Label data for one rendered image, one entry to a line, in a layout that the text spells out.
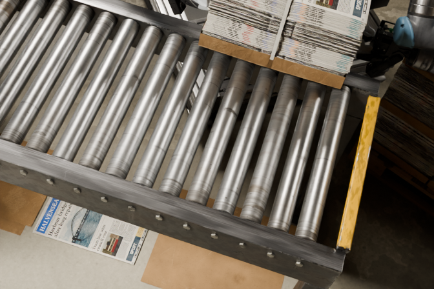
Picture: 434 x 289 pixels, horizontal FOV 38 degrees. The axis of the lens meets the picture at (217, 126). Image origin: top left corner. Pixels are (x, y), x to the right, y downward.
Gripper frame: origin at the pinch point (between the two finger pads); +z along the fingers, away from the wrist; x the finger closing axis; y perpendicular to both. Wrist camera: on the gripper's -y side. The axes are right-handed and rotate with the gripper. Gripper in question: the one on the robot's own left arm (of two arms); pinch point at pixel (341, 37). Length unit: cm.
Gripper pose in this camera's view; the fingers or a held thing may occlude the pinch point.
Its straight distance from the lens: 179.2
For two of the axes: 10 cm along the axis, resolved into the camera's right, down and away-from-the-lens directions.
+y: 1.5, -6.4, -7.5
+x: -2.7, 7.0, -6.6
